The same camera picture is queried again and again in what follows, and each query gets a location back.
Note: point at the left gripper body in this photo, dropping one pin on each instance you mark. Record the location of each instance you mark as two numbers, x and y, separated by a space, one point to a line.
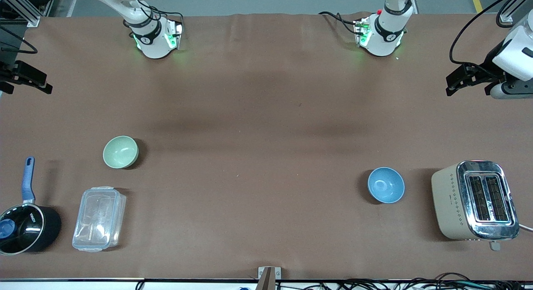
490 61

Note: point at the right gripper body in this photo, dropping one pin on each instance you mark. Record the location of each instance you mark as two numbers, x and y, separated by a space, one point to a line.
7 70

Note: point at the green bowl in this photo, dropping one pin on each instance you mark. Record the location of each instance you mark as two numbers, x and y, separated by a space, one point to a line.
120 152

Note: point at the blue bowl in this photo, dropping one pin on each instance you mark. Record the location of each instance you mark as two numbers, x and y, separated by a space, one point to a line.
386 185

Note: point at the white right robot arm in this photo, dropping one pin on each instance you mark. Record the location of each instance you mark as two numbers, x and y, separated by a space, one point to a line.
155 43

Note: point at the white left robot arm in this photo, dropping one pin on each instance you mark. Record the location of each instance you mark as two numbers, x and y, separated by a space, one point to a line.
385 34

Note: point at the beige chrome toaster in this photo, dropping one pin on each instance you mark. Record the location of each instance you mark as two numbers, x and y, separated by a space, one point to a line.
474 200

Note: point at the clear plastic lidded container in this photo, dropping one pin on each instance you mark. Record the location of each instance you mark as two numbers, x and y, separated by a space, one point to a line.
99 219

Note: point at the glass lid with blue knob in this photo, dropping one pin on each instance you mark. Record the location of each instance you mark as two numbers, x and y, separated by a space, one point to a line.
16 229

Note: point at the brown table cover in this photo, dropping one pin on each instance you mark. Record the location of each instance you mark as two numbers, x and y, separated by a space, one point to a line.
266 157

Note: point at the aluminium frame profile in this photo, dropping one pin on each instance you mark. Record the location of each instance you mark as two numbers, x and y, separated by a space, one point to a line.
21 6
510 13

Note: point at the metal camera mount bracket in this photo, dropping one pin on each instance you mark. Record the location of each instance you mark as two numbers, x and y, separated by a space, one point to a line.
269 277

